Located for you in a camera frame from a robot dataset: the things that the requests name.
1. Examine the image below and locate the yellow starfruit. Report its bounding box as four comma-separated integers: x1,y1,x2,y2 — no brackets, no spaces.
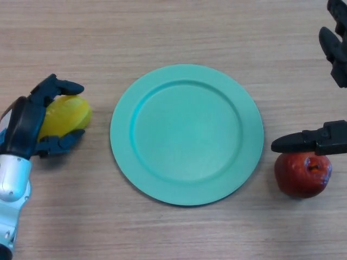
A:
37,94,93,142

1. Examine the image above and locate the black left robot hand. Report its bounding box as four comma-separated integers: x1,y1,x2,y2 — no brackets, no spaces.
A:
0,73,86,161

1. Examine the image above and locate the red apple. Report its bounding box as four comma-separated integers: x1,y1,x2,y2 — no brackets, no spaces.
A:
274,152,333,199

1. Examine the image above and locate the green round plate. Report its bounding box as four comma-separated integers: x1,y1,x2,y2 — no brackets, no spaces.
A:
110,63,264,208

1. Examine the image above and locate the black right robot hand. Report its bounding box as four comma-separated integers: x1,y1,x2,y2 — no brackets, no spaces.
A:
271,0,347,157

